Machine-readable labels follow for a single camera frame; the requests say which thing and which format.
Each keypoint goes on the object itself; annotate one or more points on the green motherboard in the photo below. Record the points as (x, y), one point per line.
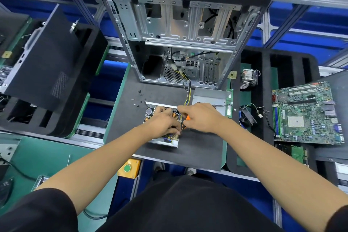
(307, 115)

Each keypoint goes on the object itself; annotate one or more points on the conveyor roller track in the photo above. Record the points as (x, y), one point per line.
(89, 134)

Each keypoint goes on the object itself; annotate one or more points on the person's black shirt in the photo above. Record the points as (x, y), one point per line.
(174, 207)

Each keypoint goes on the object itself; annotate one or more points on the scattered small black screws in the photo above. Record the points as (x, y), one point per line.
(139, 92)

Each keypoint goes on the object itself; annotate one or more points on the person's left hand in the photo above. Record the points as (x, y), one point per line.
(161, 125)

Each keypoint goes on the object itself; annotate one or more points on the person's right hand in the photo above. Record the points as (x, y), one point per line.
(205, 117)

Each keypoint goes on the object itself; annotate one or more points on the power supply unit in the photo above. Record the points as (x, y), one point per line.
(174, 140)

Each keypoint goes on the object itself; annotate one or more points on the silver power supply cover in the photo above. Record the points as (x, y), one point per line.
(209, 96)

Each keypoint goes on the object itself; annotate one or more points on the yellow box with green button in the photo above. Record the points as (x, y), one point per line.
(130, 168)

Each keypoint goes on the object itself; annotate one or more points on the silver heatsink with fan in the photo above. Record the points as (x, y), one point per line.
(248, 79)

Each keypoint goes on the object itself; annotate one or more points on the person's left forearm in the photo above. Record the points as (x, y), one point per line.
(103, 163)

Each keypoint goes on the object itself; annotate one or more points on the person's right forearm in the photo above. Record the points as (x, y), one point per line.
(274, 169)

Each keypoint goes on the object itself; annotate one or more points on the square processor chip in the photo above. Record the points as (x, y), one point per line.
(232, 75)

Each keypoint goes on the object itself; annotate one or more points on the silver computer chassis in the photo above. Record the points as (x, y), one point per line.
(11, 30)

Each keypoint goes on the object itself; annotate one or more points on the black foam tray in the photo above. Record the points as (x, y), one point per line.
(282, 60)
(91, 49)

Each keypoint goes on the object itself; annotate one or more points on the small green circuit board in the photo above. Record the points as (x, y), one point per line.
(297, 153)

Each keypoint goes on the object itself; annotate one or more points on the person's shoe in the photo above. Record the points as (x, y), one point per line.
(190, 171)
(159, 167)

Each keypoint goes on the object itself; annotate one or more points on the black work mat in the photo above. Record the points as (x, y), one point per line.
(130, 131)

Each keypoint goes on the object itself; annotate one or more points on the person's left fingers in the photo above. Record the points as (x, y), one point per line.
(175, 128)

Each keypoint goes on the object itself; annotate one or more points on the black computer side panel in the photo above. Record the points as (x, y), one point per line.
(46, 60)

